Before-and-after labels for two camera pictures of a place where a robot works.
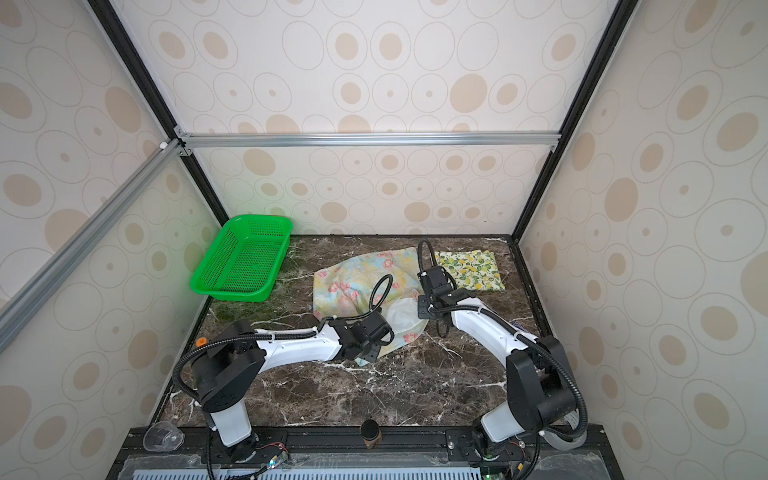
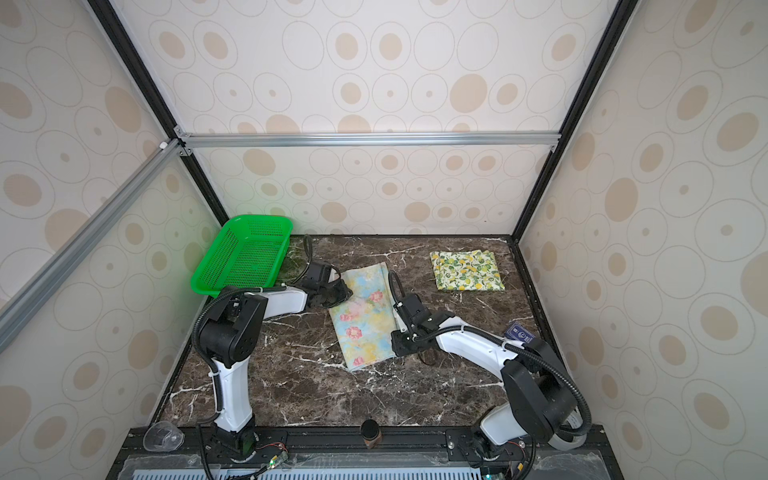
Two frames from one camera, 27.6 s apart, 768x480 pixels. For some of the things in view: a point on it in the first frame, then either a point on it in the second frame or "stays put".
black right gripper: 422,311 to 396,344
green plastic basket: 245,259 stays put
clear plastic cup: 163,437 stays put
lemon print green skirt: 472,269 stays put
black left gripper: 374,355 to 341,289
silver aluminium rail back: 188,142 stays put
